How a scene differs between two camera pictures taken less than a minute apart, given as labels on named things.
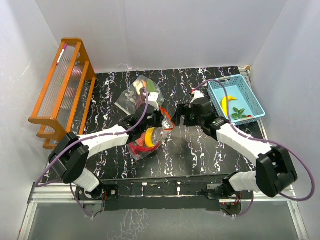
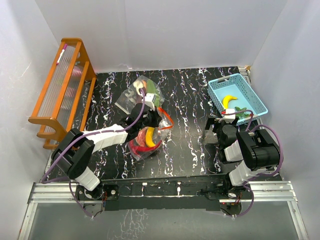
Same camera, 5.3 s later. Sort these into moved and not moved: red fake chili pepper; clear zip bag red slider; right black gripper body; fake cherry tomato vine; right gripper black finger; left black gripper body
Moved: right gripper black finger; right black gripper body
Not moved: fake cherry tomato vine; left black gripper body; clear zip bag red slider; red fake chili pepper
